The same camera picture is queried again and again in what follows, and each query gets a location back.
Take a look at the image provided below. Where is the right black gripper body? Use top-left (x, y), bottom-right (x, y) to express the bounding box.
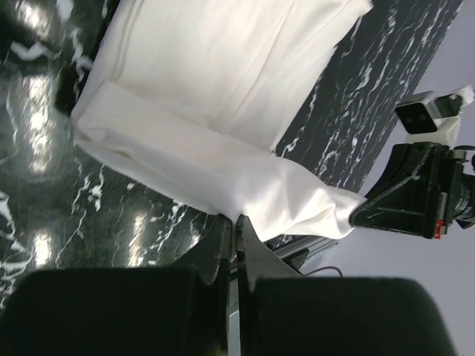
top-left (385, 142), bottom-right (474, 240)

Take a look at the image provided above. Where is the white printed t-shirt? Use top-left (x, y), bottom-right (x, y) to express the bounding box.
top-left (71, 1), bottom-right (373, 241)

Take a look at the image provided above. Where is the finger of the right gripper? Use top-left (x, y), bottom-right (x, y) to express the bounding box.
top-left (350, 176), bottom-right (436, 237)

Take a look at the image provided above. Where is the aluminium frame rail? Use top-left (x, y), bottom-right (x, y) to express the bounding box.
top-left (265, 235), bottom-right (338, 275)

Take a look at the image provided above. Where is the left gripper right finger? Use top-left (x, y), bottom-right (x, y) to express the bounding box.
top-left (236, 216), bottom-right (456, 355)

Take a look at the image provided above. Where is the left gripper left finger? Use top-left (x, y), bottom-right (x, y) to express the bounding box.
top-left (1, 218), bottom-right (232, 355)

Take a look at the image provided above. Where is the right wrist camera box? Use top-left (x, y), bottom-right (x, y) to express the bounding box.
top-left (395, 85), bottom-right (474, 148)

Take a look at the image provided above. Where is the black marble table mat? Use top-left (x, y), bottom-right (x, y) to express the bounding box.
top-left (1, 1), bottom-right (462, 297)

